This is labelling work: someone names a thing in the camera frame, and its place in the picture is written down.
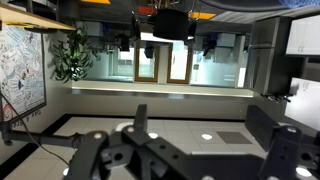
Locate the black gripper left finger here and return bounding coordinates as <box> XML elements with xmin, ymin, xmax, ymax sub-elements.
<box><xmin>64</xmin><ymin>103</ymin><xmax>161</xmax><ymax>180</ymax></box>

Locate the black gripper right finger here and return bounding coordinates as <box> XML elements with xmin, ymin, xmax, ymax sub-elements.
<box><xmin>244</xmin><ymin>104</ymin><xmax>320</xmax><ymax>180</ymax></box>

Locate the plain white board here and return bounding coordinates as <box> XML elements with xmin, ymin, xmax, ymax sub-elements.
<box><xmin>284</xmin><ymin>76</ymin><xmax>320</xmax><ymax>132</ymax></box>

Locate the black stand bar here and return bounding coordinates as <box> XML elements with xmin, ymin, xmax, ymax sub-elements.
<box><xmin>0</xmin><ymin>119</ymin><xmax>86</xmax><ymax>150</ymax></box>

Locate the stainless steel fridge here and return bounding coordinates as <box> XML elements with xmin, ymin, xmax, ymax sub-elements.
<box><xmin>244</xmin><ymin>15</ymin><xmax>296</xmax><ymax>97</ymax></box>

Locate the green potted plant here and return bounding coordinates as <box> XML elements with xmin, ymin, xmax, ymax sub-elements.
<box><xmin>49</xmin><ymin>27</ymin><xmax>96</xmax><ymax>85</ymax></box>

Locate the whiteboard with drawings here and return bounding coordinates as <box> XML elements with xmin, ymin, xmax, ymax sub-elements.
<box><xmin>0</xmin><ymin>23</ymin><xmax>48</xmax><ymax>124</ymax></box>

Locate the dark blue cloth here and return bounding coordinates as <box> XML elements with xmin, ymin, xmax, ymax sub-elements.
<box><xmin>279</xmin><ymin>0</ymin><xmax>320</xmax><ymax>8</ymax></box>

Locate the wooden shelf board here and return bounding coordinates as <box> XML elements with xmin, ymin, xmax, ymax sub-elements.
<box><xmin>0</xmin><ymin>2</ymin><xmax>77</xmax><ymax>33</ymax></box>

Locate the thin black cable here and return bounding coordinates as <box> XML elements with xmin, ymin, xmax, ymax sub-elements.
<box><xmin>0</xmin><ymin>91</ymin><xmax>73</xmax><ymax>168</ymax></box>

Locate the wooden window frame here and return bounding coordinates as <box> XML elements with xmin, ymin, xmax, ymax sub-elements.
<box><xmin>134</xmin><ymin>40</ymin><xmax>197</xmax><ymax>85</ymax></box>

